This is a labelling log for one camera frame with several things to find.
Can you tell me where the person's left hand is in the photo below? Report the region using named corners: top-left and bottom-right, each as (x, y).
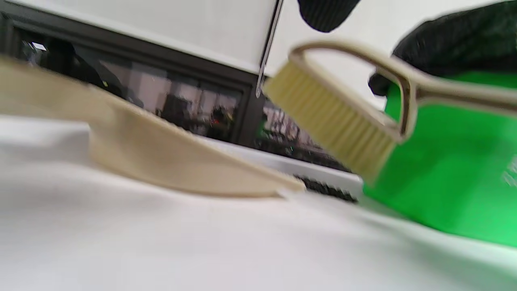
top-left (297, 0), bottom-right (362, 33)

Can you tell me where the white hanging cord loop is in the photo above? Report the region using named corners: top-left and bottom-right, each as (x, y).
top-left (255, 0), bottom-right (284, 99)

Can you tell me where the beige plastic dustpan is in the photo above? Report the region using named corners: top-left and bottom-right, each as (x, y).
top-left (0, 57), bottom-right (306, 198)

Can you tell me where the green food waste bin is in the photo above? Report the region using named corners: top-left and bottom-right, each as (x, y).
top-left (363, 72), bottom-right (517, 248)

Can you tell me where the pile of coffee beans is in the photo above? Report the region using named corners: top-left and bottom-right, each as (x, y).
top-left (295, 175), bottom-right (359, 203)

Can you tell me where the black plastic garbage bag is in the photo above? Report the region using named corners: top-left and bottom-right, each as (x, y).
top-left (368, 0), bottom-right (517, 97)

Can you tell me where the beige brush with wooden handle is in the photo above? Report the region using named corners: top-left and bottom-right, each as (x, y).
top-left (263, 40), bottom-right (517, 184)

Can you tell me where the white table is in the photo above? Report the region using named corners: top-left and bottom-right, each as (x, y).
top-left (0, 115), bottom-right (517, 291)

